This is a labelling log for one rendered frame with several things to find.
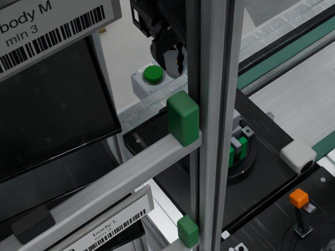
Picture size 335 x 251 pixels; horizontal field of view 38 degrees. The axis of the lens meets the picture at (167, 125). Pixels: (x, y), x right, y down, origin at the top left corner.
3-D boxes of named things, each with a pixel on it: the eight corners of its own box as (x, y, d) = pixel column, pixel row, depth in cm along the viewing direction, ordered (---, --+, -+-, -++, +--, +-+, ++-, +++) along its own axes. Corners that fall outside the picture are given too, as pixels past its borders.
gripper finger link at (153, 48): (174, 55, 81) (172, 16, 74) (181, 62, 80) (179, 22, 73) (151, 68, 79) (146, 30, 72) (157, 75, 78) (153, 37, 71)
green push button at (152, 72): (140, 77, 99) (139, 70, 97) (156, 67, 100) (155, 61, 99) (151, 89, 97) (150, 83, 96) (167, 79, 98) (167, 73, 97)
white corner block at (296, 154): (276, 161, 87) (279, 149, 83) (295, 148, 88) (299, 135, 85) (295, 180, 84) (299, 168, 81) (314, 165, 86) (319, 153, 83)
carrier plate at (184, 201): (124, 145, 90) (122, 139, 88) (225, 82, 98) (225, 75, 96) (206, 245, 79) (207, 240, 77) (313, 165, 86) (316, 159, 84)
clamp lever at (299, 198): (294, 228, 75) (287, 194, 70) (303, 221, 75) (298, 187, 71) (312, 242, 72) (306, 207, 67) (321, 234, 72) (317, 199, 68)
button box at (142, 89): (132, 92, 104) (129, 73, 99) (210, 47, 110) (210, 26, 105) (151, 113, 100) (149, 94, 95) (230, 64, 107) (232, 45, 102)
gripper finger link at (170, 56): (160, 61, 87) (157, 22, 79) (181, 81, 84) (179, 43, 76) (146, 69, 86) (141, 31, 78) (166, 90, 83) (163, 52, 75)
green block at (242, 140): (235, 155, 83) (237, 139, 79) (241, 152, 84) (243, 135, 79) (240, 160, 83) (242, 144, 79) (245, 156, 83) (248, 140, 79)
